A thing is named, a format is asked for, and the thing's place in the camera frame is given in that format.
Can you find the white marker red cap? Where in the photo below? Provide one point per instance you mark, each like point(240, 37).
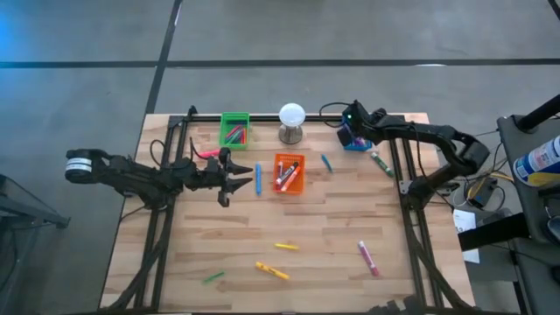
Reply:
point(280, 168)

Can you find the white blue spray can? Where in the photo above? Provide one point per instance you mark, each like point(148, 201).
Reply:
point(540, 162)

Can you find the green plastic basket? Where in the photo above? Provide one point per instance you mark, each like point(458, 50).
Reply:
point(236, 147)

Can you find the blue plastic basket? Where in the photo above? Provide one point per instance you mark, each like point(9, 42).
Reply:
point(350, 148)

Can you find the thin yellow marker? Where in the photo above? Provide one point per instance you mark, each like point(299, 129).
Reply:
point(286, 247)

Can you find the black aluminium table frame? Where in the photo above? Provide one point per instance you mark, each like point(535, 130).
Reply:
point(262, 118)

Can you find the purple highlighter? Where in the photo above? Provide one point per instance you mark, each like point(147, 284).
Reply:
point(361, 141)

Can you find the black power adapter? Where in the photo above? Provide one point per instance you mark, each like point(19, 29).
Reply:
point(481, 194)

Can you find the white marker black cap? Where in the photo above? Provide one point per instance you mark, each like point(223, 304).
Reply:
point(286, 174)

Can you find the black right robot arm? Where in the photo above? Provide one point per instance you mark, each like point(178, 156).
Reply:
point(437, 133)

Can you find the thin green marker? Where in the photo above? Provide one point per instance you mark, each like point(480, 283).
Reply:
point(213, 277)

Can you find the orange plastic basket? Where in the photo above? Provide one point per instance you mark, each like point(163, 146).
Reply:
point(297, 188)

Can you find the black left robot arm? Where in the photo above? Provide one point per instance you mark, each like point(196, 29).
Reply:
point(131, 177)

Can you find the thin teal marker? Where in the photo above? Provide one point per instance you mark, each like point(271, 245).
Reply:
point(326, 163)
point(233, 139)

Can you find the blue marker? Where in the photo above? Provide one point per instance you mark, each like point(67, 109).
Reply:
point(258, 178)

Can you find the orange marker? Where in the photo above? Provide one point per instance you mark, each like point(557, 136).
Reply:
point(243, 136)

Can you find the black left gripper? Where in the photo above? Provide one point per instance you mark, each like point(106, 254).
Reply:
point(205, 175)

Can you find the black flat bar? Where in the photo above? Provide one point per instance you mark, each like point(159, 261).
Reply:
point(494, 234)

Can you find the white paper sheet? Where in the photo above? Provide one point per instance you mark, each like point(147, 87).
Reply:
point(463, 221)

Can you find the black pole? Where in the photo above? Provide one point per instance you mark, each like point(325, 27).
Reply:
point(540, 114)

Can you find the pink highlighter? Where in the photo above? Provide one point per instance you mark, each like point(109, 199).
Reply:
point(209, 153)

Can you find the grey side table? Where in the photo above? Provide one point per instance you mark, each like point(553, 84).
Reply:
point(531, 210)

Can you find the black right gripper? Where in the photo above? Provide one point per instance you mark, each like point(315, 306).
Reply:
point(359, 122)

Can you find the white light bulb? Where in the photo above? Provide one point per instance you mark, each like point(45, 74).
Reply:
point(292, 116)

